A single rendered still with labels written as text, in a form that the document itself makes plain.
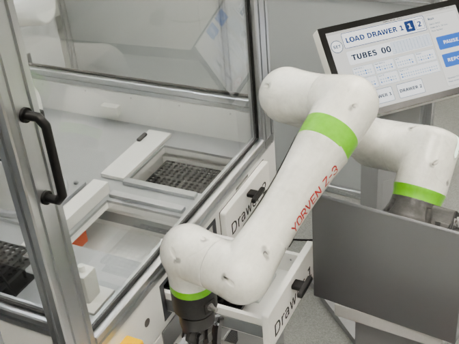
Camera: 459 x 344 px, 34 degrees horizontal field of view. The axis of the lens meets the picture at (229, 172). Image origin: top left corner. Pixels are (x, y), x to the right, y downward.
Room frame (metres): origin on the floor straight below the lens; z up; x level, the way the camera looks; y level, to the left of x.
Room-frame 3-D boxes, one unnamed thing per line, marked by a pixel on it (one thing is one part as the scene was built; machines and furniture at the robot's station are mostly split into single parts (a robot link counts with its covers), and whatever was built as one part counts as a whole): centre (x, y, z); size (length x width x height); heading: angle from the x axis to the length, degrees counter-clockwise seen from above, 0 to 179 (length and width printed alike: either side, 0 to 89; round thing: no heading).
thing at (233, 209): (1.74, -0.04, 0.87); 0.29 x 0.02 x 0.11; 151
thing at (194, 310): (1.14, 0.09, 1.07); 0.12 x 0.09 x 0.06; 44
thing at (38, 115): (1.08, 0.31, 1.45); 0.05 x 0.03 x 0.19; 61
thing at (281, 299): (1.34, -0.12, 0.87); 0.29 x 0.02 x 0.11; 151
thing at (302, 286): (1.33, -0.14, 0.91); 0.07 x 0.04 x 0.01; 151
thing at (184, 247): (1.14, 0.09, 1.17); 0.13 x 0.11 x 0.14; 50
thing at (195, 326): (1.14, 0.09, 0.99); 0.08 x 0.07 x 0.09; 134
